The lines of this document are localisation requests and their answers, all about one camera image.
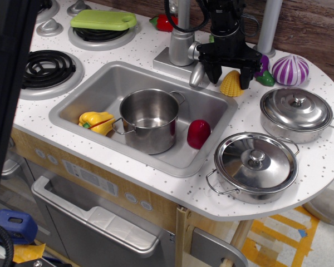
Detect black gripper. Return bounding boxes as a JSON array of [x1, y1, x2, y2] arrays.
[[197, 33, 262, 90]]

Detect yellow toy corn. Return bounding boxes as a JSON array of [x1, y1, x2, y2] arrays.
[[220, 70, 243, 97]]

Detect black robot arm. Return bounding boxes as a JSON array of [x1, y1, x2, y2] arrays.
[[197, 1, 262, 90]]

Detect red toy vegetable in sink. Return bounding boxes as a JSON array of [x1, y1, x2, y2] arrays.
[[187, 120, 211, 150]]

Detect tall steel pot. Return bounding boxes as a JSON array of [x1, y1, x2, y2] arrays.
[[112, 88, 185, 155]]

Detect steel pot with lid front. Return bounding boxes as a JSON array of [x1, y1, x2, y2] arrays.
[[206, 132, 299, 204]]

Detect silver toy sink basin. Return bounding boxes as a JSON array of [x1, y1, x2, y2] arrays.
[[49, 61, 238, 177]]

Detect purple toy eggplant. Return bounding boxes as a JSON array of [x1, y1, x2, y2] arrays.
[[254, 55, 275, 87]]

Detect silver toy faucet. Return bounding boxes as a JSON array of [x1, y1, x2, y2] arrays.
[[153, 0, 215, 88]]

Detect purple striped toy onion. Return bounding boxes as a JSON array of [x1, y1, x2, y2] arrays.
[[272, 54, 310, 86]]

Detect grey metal pole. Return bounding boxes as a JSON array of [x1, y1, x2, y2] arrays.
[[253, 0, 283, 58]]

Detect steel pan with lid right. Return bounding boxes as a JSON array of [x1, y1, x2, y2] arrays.
[[259, 87, 334, 144]]

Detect green plastic cutting board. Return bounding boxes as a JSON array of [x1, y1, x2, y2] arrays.
[[70, 9, 137, 31]]

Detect yellow toy bell pepper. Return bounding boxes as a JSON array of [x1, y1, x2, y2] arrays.
[[78, 111, 115, 136]]

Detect black coil burner under board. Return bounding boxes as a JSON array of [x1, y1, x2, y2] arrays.
[[68, 27, 136, 51]]

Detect silver stove knob top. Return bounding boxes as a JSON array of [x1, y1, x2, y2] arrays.
[[67, 0, 91, 17]]

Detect silver stove knob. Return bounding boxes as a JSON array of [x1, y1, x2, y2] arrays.
[[36, 18, 63, 37], [67, 0, 91, 17]]

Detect oven control panel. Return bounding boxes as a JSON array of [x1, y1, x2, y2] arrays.
[[62, 160, 119, 197]]

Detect black coil burner front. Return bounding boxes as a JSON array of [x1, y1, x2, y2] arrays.
[[19, 50, 84, 101]]

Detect silver stove knob upper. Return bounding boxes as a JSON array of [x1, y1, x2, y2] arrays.
[[36, 18, 63, 37]]

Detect coil burner top left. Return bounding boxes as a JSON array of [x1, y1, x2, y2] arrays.
[[36, 0, 60, 24]]

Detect silver oven door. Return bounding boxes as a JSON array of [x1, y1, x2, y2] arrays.
[[31, 176, 175, 266]]

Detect blue clamp tool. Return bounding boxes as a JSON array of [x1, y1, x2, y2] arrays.
[[0, 209, 38, 245]]

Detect black foreground post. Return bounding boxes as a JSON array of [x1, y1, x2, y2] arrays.
[[0, 0, 45, 223]]

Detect black braided cable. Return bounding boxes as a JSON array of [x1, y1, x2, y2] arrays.
[[0, 224, 15, 267]]

